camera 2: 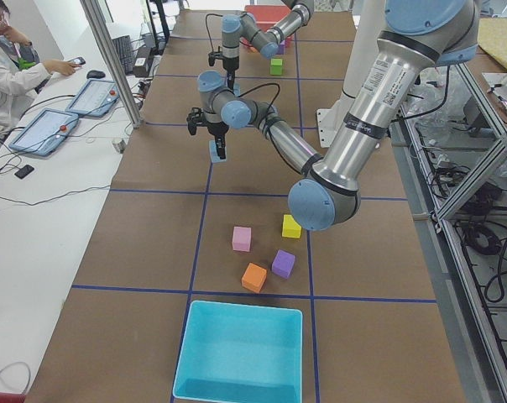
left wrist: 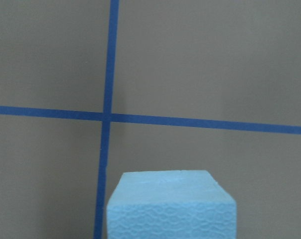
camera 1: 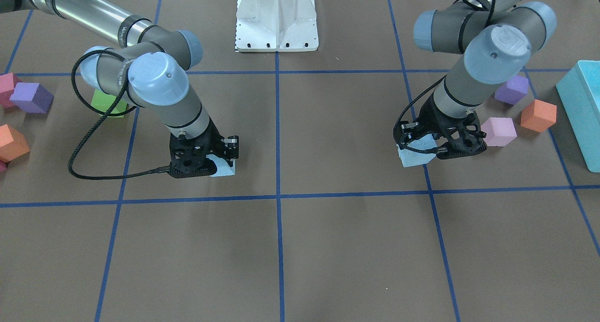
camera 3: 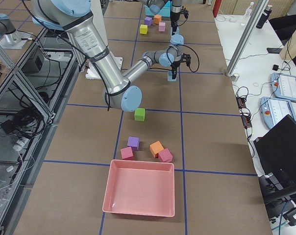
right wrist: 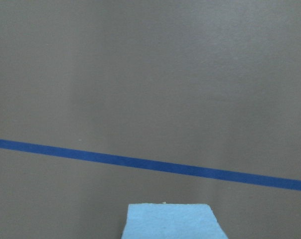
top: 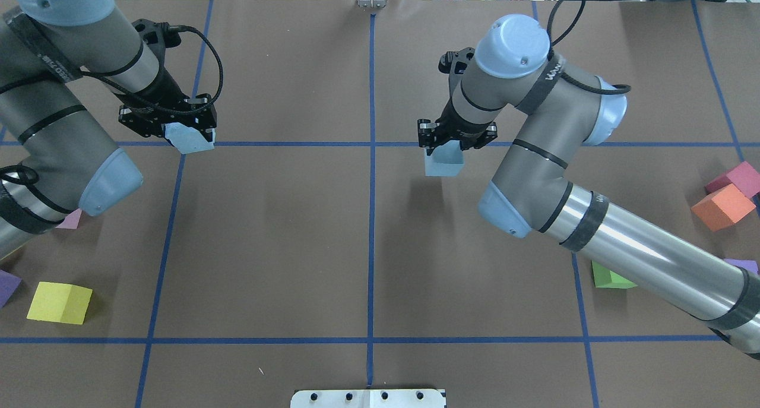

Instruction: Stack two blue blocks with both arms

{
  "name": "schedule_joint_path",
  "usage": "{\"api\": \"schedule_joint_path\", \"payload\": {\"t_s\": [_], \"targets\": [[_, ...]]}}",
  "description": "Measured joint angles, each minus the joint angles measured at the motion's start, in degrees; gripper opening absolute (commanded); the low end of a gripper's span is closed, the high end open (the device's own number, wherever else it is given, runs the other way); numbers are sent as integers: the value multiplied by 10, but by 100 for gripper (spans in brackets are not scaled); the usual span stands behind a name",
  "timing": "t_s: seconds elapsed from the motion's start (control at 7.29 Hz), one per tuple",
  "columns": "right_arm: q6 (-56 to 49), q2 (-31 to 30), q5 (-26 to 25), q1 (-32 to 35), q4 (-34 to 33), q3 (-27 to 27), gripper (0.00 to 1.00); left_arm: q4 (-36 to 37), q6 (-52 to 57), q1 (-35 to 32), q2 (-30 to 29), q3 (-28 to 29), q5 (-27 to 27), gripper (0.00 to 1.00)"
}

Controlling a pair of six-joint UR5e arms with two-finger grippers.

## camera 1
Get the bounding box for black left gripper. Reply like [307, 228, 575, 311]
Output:
[417, 97, 487, 159]

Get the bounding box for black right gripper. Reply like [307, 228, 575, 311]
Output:
[169, 120, 223, 179]

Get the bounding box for light blue block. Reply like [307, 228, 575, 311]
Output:
[206, 155, 236, 177]
[398, 134, 437, 167]

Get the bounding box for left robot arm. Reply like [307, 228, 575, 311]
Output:
[393, 0, 557, 159]

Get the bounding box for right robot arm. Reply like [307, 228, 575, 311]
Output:
[1, 0, 239, 180]

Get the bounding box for pink lilac foam block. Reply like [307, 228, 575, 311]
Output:
[481, 117, 518, 147]

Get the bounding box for green foam block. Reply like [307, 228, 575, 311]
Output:
[91, 89, 128, 113]

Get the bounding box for light blue plastic bin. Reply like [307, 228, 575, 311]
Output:
[556, 60, 600, 173]

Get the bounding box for magenta block near purple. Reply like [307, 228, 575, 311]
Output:
[0, 73, 22, 108]

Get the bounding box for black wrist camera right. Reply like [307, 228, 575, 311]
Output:
[221, 135, 240, 167]

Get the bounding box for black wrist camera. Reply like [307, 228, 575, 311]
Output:
[221, 135, 240, 167]
[394, 121, 429, 147]

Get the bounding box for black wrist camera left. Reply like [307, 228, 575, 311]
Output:
[394, 121, 429, 147]

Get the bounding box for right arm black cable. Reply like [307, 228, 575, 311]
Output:
[68, 49, 172, 180]

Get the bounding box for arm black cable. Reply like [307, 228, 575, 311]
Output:
[68, 49, 172, 180]
[393, 0, 497, 155]

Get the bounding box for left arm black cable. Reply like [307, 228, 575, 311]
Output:
[393, 0, 497, 155]

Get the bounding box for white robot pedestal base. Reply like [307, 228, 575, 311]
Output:
[234, 0, 319, 53]

